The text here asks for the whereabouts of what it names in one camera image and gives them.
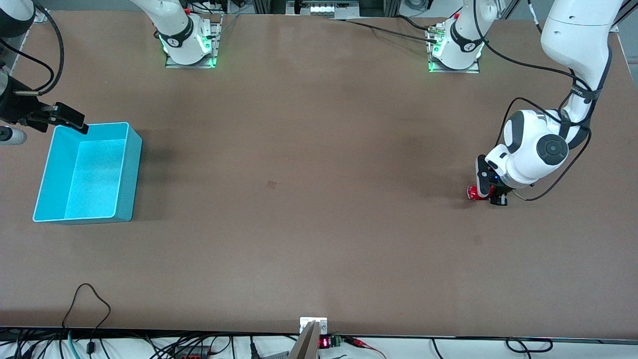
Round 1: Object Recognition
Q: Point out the blue plastic box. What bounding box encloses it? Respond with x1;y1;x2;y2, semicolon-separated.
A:
32;122;143;223

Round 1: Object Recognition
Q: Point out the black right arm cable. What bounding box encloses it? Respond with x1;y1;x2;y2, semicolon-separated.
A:
0;0;65;95

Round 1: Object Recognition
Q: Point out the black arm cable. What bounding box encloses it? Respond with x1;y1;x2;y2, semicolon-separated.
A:
0;0;65;95
474;0;613;201

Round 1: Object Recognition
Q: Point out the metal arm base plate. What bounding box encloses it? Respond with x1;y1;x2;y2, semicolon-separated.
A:
427;22;480;74
165;15;222;69

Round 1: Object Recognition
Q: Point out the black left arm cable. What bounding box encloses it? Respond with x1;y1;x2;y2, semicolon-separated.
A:
474;0;613;201

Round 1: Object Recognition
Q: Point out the black coiled cable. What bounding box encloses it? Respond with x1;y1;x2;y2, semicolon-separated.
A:
505;338;554;353

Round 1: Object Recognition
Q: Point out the black cable across table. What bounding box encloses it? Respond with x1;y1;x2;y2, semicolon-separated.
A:
331;16;440;41

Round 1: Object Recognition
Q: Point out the black metal rack frame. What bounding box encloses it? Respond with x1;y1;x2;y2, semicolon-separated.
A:
252;0;402;19

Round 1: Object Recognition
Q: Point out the red clip lead cable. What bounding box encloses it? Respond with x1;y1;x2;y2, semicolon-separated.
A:
343;336;387;359

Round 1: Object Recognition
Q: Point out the thin black looped cable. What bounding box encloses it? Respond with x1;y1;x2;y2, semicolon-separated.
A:
61;283;112;355

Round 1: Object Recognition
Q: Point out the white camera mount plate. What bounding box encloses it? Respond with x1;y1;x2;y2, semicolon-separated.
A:
300;317;328;335

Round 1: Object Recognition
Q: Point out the grey aluminium camera bar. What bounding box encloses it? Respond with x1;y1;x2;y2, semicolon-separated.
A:
288;322;320;359

